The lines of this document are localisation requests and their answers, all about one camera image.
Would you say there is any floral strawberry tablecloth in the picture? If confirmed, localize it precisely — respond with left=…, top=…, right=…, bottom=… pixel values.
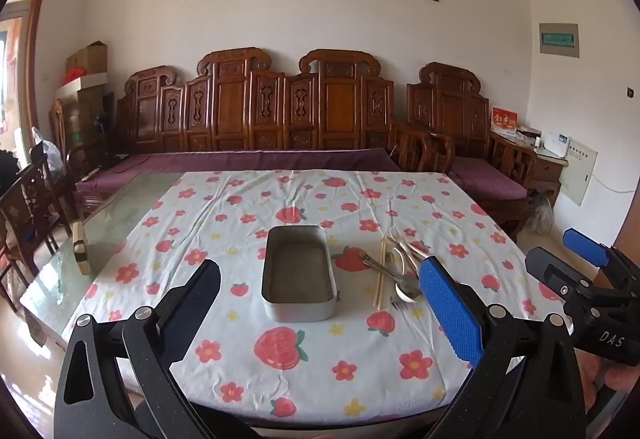
left=75, top=169, right=574, bottom=426

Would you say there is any white leaning panel board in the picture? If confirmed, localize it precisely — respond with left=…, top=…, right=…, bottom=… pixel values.
left=556, top=136, right=600, bottom=208

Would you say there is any brown cardboard box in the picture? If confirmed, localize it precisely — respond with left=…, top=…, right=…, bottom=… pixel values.
left=65, top=41, right=109, bottom=78

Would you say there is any wooden door frame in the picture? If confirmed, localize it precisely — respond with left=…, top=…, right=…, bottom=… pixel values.
left=0, top=0, right=56, bottom=140

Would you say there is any carved wooden sofa bench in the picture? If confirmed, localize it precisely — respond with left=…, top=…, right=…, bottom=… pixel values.
left=75, top=47, right=457, bottom=220

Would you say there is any white cable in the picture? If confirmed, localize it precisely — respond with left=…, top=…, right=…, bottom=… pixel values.
left=594, top=176, right=637, bottom=196

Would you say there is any steel fork with patterned handle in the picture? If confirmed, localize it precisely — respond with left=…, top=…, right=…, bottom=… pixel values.
left=360, top=255, right=422, bottom=289

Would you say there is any wall electrical box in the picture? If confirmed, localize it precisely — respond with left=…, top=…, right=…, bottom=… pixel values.
left=538, top=22, right=581, bottom=60

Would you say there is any person's right hand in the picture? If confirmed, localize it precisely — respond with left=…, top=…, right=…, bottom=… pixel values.
left=582, top=355, right=640, bottom=426

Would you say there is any light bamboo chopstick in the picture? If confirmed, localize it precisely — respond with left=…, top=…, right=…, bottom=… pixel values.
left=372, top=240, right=385, bottom=310
left=377, top=239, right=390, bottom=311

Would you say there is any small purple seat cushion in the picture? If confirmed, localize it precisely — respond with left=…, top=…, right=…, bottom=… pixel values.
left=449, top=156, right=529, bottom=202

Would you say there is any white telephone device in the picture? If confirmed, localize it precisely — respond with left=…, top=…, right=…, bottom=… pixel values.
left=541, top=131, right=571, bottom=159

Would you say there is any rectangular metal tray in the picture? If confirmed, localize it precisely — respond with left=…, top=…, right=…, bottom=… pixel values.
left=261, top=225, right=337, bottom=322

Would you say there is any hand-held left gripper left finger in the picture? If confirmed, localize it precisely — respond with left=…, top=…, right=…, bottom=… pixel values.
left=54, top=259, right=222, bottom=439

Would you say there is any pale slim fork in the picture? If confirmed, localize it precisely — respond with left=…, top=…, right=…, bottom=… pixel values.
left=388, top=226, right=432, bottom=269

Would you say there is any dark cabinet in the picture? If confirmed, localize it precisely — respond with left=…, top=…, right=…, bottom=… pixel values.
left=49, top=88, right=117, bottom=156

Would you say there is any carved wooden armchair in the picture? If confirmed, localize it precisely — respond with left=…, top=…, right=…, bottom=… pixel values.
left=406, top=62, right=540, bottom=241

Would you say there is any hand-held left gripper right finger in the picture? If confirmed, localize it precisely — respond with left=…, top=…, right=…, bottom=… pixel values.
left=419, top=256, right=586, bottom=439

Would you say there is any white plastic bag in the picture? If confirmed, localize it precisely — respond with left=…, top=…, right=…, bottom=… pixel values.
left=30, top=126, right=67, bottom=180

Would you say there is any grey feather duster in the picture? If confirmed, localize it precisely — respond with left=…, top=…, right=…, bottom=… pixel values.
left=521, top=193, right=557, bottom=236

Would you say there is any wooden side table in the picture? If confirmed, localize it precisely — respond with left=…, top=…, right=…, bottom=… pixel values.
left=487, top=128, right=569, bottom=206

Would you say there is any dark wooden chair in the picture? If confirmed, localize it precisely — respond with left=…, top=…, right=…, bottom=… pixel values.
left=0, top=143, right=72, bottom=272

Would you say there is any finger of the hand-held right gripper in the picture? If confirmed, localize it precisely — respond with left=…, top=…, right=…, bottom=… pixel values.
left=562, top=228, right=632, bottom=276
left=525, top=246, right=598, bottom=304

